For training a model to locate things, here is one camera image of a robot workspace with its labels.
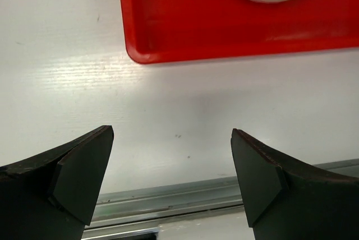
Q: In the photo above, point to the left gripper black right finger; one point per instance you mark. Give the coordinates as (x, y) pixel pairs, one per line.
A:
(285, 198)

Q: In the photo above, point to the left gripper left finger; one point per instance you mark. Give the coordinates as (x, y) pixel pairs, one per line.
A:
(53, 195)

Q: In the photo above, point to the red plastic bin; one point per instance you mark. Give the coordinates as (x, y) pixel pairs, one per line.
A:
(160, 31)

